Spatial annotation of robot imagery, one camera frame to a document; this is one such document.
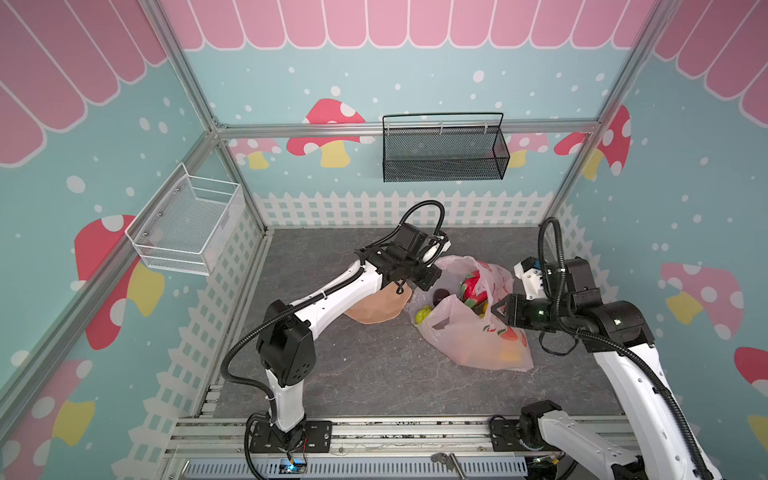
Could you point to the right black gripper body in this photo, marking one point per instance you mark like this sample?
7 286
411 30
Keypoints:
512 309

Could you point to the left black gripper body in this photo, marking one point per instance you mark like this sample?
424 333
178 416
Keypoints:
422 275

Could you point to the dark brown round fruit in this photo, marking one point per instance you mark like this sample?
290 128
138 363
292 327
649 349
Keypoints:
439 295

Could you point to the green custard apple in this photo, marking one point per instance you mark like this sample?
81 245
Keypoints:
422 314

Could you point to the red dragon fruit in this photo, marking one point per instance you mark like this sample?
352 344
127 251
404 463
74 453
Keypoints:
473 294

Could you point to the pink printed plastic bag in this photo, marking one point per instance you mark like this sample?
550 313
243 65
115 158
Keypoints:
469 340

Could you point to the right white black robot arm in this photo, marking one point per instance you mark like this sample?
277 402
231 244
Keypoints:
562 297

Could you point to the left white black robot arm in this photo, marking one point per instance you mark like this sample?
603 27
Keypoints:
285 339

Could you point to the tan wavy fruit plate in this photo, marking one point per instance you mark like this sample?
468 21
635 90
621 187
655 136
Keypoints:
383 306

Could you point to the black mesh wall basket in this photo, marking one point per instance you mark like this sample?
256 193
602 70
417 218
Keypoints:
441 147

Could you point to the white wire wall basket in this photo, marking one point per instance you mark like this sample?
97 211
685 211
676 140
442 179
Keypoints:
187 224

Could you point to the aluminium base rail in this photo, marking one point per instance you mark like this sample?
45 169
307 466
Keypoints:
432 447

